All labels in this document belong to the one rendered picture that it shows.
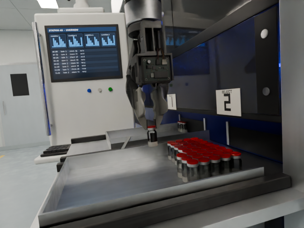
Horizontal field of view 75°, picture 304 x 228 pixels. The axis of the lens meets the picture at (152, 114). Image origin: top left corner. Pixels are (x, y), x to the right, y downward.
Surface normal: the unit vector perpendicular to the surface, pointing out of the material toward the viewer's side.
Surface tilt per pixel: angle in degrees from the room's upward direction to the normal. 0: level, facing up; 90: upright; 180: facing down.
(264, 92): 90
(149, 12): 90
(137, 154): 90
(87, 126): 90
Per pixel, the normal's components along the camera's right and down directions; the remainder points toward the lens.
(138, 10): -0.24, 0.10
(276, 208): 0.29, 0.06
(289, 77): -0.96, 0.10
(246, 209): -0.08, -0.99
